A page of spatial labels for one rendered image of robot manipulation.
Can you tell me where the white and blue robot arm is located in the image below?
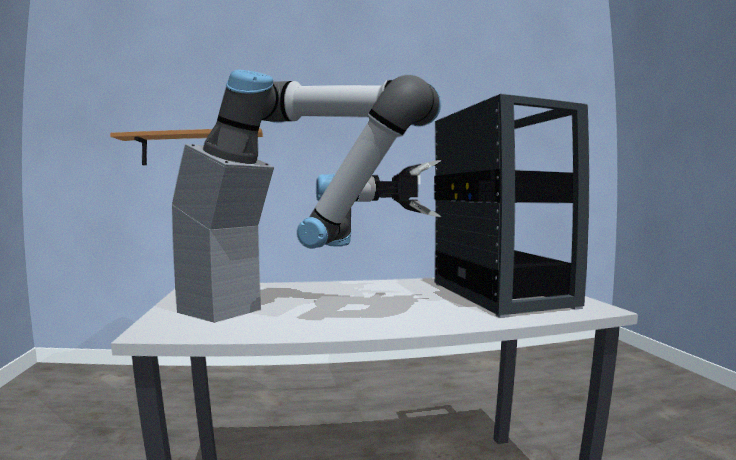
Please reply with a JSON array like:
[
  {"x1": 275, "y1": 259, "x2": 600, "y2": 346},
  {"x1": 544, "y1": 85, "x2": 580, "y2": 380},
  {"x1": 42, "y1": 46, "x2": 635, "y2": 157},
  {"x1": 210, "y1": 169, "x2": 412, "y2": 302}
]
[{"x1": 203, "y1": 70, "x2": 441, "y2": 249}]

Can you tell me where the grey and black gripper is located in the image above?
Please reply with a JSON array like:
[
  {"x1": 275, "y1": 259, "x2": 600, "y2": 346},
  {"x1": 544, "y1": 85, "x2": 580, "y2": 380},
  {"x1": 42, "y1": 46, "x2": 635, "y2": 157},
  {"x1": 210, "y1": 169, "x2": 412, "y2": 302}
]
[{"x1": 372, "y1": 160, "x2": 441, "y2": 217}]

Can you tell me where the black metal server rack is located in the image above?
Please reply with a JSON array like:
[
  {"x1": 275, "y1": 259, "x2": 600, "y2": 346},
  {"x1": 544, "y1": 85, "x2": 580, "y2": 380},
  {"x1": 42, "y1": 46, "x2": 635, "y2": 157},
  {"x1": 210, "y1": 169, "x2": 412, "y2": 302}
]
[{"x1": 434, "y1": 94, "x2": 589, "y2": 318}]

